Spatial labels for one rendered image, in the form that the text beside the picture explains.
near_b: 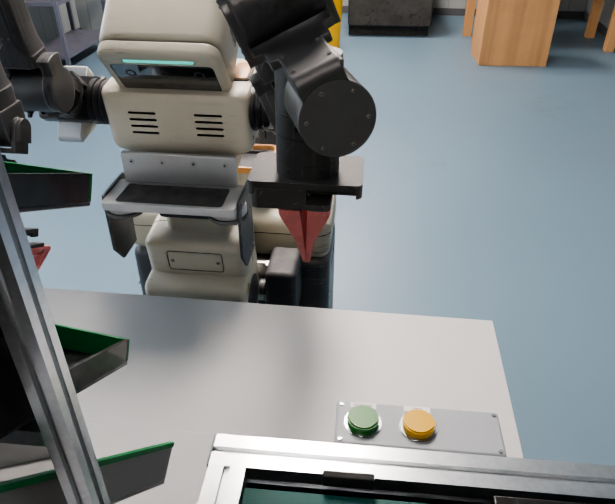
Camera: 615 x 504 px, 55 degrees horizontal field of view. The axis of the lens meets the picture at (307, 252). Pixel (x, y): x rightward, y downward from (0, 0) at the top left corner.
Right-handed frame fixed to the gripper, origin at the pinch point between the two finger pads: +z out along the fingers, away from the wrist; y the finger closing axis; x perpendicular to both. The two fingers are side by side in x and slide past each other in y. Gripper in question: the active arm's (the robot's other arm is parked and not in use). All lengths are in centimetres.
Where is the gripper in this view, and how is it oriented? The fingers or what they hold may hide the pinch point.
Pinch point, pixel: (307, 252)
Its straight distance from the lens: 58.5
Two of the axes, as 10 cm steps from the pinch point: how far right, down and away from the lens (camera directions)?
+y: 9.9, 0.6, -0.8
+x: 1.0, -5.4, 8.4
